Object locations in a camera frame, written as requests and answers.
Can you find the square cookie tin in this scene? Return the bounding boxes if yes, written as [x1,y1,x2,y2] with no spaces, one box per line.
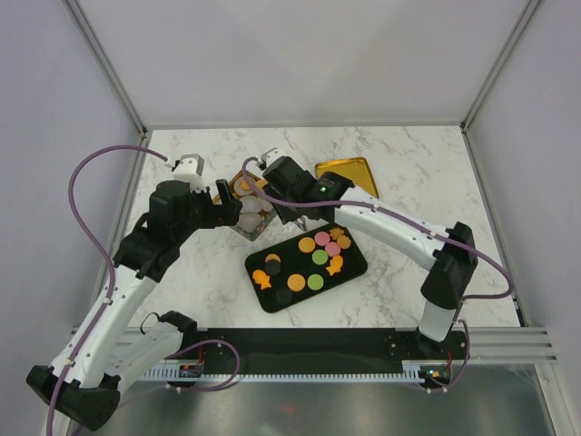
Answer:
[228,172,276,242]

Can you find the gold tin lid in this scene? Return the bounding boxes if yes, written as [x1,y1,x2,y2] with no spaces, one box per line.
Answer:
[315,156,379,198]

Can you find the green cookie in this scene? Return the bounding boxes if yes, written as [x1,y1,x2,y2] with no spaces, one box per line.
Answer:
[311,249,329,265]
[307,273,324,291]

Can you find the orange fish cookie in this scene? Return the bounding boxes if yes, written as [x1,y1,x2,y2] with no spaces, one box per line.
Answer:
[251,269,271,290]
[326,255,344,276]

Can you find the metal tongs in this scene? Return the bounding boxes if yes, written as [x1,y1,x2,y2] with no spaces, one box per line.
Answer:
[295,217,308,232]

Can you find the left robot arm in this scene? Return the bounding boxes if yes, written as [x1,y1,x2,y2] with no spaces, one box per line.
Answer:
[26,179,242,434]

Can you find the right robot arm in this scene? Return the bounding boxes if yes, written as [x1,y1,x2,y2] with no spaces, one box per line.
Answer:
[258,149,478,359]

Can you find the orange cookie under black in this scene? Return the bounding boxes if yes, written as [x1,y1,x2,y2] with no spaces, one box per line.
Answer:
[265,253,281,263]

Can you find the pink cookie upper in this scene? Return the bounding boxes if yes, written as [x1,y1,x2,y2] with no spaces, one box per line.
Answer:
[313,232,330,246]

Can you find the pink cookie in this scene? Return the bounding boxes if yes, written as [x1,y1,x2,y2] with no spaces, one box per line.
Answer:
[313,232,330,246]
[325,242,341,257]

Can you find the black sandwich cookie upper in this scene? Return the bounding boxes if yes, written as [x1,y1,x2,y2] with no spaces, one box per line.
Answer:
[264,259,281,276]

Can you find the black sandwich cookie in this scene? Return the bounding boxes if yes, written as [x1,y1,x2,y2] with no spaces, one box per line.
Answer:
[264,259,281,276]
[275,288,293,306]

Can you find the orange flower cookie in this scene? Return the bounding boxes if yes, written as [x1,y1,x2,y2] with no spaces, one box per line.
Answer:
[328,227,344,241]

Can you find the pink cookie lower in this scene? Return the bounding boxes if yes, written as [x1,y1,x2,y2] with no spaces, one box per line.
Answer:
[325,242,341,257]

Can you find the orange leaf cookie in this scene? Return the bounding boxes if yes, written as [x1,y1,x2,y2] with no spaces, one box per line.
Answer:
[336,234,352,250]

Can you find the black serving tray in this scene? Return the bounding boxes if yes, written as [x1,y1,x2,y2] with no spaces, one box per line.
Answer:
[244,224,368,313]

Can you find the black sandwich cookie lower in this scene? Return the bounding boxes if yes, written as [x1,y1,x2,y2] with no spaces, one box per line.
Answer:
[275,288,293,306]

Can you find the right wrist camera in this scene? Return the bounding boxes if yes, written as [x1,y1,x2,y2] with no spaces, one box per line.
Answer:
[259,148,287,166]

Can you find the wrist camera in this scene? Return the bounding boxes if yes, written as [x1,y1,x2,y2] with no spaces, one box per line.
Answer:
[259,148,287,166]
[172,154,205,186]

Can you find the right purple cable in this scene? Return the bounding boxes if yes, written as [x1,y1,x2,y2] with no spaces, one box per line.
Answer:
[241,156,517,301]

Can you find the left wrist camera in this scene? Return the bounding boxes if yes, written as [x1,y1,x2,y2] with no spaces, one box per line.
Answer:
[172,154,205,186]

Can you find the white cable duct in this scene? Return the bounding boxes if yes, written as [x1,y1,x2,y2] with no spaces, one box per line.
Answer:
[139,362,425,383]

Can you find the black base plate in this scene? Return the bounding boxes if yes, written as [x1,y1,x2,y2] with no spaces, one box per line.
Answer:
[181,328,467,374]

